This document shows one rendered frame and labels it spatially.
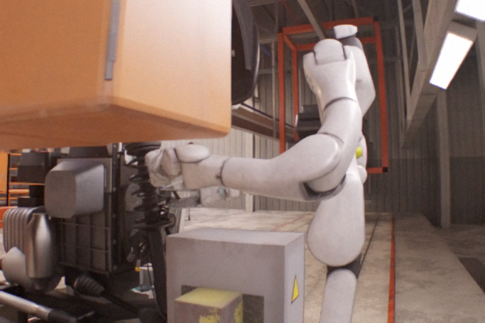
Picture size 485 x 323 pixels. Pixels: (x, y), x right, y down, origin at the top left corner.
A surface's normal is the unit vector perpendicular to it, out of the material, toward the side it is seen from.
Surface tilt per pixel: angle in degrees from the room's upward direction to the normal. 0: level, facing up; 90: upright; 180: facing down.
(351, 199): 91
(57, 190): 90
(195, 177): 114
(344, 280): 88
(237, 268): 90
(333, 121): 58
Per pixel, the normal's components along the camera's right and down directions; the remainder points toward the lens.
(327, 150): -0.21, -0.62
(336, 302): -0.25, -0.09
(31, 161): -0.38, -0.25
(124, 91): 0.92, -0.04
